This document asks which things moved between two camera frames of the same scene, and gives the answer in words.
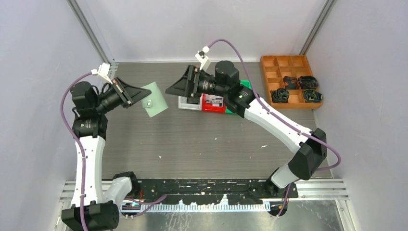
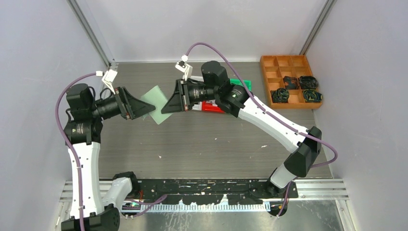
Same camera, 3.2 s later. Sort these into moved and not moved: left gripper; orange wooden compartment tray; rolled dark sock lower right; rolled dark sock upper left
Moved: left gripper
Not moved: orange wooden compartment tray; rolled dark sock lower right; rolled dark sock upper left
